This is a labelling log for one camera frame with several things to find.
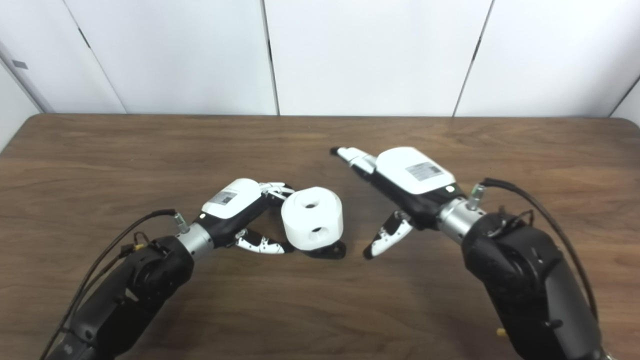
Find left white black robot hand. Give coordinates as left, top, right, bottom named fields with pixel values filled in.
left=196, top=178, right=296, bottom=255

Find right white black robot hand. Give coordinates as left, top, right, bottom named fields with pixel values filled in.
left=329, top=146, right=457, bottom=261

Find round white plastic piece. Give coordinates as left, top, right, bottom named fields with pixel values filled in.
left=280, top=186, right=345, bottom=251

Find black plastic holder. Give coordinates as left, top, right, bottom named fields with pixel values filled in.
left=300, top=240, right=347, bottom=260

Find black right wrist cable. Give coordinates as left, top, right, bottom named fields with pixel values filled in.
left=466, top=177, right=600, bottom=323

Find thin left arm wires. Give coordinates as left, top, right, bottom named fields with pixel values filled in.
left=117, top=231, right=151, bottom=258

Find thin right arm wires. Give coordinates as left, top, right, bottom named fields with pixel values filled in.
left=487, top=209, right=536, bottom=238

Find thin arm wires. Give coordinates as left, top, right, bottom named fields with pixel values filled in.
left=487, top=209, right=536, bottom=238
left=117, top=231, right=151, bottom=258

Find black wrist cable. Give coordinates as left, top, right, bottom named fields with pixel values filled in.
left=466, top=177, right=600, bottom=323
left=40, top=208, right=192, bottom=360

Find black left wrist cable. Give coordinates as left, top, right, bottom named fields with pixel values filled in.
left=40, top=208, right=192, bottom=360

